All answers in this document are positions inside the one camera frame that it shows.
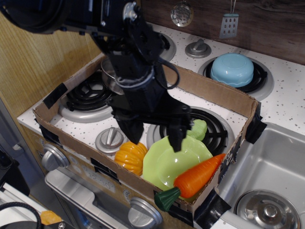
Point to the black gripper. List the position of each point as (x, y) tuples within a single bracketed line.
[(145, 97)]

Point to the orange toy carrot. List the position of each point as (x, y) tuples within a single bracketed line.
[(187, 184)]

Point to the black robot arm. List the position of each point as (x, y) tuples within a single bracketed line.
[(134, 49)]

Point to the light green plastic plate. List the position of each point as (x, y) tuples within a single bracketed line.
[(161, 165)]

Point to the orange toy pumpkin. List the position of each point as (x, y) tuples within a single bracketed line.
[(131, 156)]

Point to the light green toy vegetable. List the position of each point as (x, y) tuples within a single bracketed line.
[(198, 130)]

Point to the silver front stovetop knob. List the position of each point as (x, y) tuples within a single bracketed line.
[(109, 140)]

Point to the silver stovetop knob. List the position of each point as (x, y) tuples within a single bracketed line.
[(109, 140), (198, 49)]

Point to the small steel pot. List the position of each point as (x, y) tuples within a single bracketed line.
[(109, 77)]

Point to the front left stove burner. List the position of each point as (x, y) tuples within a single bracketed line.
[(86, 103)]

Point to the back left stove burner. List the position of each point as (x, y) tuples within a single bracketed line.
[(169, 48)]

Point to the silver right oven knob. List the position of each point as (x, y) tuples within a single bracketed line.
[(142, 215)]

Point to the silver oven knob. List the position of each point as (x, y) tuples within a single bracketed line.
[(53, 158), (142, 215)]

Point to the silver back stovetop knob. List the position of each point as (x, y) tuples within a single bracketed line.
[(198, 49)]

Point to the light blue plastic bowl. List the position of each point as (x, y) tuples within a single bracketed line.
[(233, 69)]

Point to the silver left oven knob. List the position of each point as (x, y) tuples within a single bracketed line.
[(53, 158)]

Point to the brown cardboard fence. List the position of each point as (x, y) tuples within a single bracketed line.
[(201, 89)]

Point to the back right stove burner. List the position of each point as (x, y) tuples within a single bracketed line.
[(261, 85)]

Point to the hanging metal strainer spoon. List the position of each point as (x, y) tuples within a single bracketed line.
[(182, 14)]

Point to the steel sink basin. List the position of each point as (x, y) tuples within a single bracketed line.
[(275, 162)]

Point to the hanging metal slotted spatula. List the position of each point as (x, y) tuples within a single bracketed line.
[(229, 24)]

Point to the steel pot lid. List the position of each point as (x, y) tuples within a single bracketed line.
[(267, 210)]

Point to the orange object bottom left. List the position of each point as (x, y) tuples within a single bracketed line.
[(48, 217)]

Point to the silver oven door handle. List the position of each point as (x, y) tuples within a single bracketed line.
[(82, 198)]

